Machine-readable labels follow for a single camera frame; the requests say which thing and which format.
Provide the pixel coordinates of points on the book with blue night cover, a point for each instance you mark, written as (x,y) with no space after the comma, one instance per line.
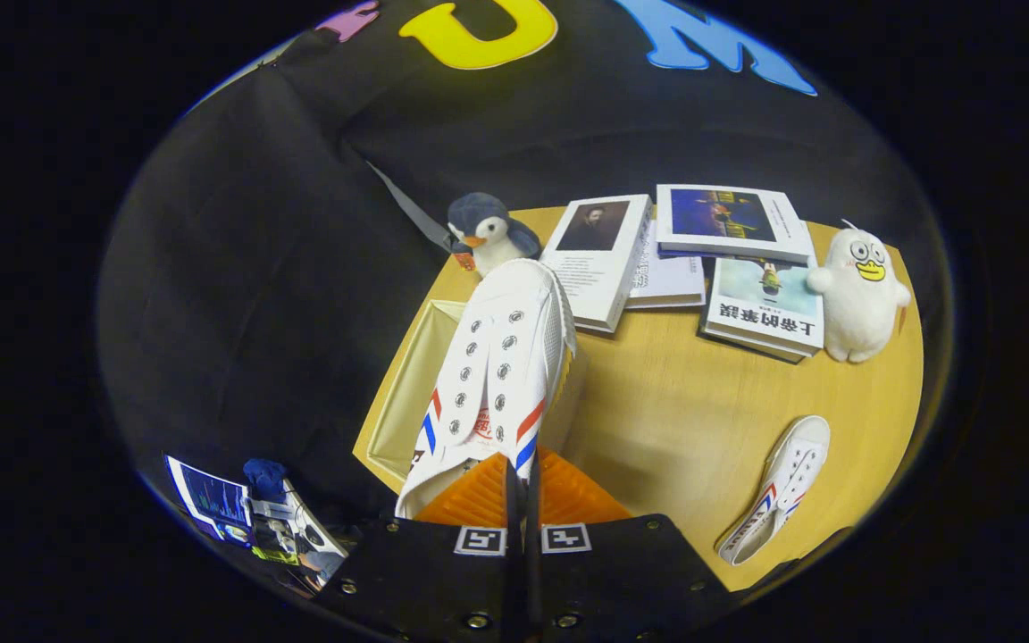
(729,219)

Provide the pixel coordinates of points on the plain white book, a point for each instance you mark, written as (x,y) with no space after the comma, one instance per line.
(666,279)

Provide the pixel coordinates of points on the beige fabric storage box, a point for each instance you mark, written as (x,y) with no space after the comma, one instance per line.
(407,393)

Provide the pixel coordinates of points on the white equipment clutter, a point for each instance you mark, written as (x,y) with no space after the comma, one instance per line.
(300,540)

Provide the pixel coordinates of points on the black backdrop cloth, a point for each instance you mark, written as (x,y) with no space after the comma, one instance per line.
(255,268)

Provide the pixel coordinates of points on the blue cloth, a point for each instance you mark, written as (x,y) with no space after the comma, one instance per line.
(264,478)

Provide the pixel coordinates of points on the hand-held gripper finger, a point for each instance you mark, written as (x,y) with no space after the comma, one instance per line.
(533,509)
(512,509)

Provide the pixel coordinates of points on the white book with portrait cover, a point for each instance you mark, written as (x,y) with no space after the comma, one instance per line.
(599,263)

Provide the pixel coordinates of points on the book with pale green cover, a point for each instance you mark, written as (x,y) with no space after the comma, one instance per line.
(765,308)

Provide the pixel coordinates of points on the white striped canvas shoe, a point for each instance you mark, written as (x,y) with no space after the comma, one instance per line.
(497,357)
(778,487)

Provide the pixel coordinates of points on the grey penguin plush toy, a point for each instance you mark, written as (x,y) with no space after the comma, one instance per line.
(488,234)

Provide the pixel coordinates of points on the blue chart poster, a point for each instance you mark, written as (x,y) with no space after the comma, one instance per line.
(206,500)

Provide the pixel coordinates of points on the white duck plush toy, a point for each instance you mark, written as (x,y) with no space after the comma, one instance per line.
(863,295)

